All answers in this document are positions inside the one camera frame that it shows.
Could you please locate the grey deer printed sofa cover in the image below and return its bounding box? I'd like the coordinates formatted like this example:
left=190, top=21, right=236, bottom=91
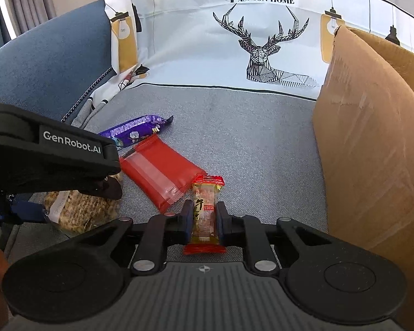
left=0, top=0, right=414, bottom=266

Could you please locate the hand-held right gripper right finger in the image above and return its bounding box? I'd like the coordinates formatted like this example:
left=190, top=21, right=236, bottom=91
left=216, top=201, right=332, bottom=276

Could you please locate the round brown cracker packet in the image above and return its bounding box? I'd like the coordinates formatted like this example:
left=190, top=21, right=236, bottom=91
left=43, top=172, right=122, bottom=238

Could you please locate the small red yellow snack packet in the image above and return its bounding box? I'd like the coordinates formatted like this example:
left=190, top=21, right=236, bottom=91
left=183, top=175, right=227, bottom=256

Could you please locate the brown cardboard box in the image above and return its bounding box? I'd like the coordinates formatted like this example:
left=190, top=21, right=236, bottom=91
left=312, top=26, right=414, bottom=273

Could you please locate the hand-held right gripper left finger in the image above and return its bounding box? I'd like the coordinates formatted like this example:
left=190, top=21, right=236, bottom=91
left=90, top=200, right=192, bottom=276

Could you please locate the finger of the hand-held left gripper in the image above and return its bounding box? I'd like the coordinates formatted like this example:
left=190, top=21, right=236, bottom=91
left=90, top=175, right=123, bottom=201
left=0, top=200, right=48, bottom=225

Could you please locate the plain red snack packet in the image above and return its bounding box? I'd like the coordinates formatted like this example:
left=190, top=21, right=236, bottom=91
left=119, top=134, right=208, bottom=214

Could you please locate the blue sofa cushion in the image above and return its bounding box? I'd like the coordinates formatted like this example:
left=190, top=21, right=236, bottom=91
left=0, top=0, right=120, bottom=125

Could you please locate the purple snack bar packet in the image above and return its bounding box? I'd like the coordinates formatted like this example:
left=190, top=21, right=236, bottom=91
left=99, top=115, right=175, bottom=149

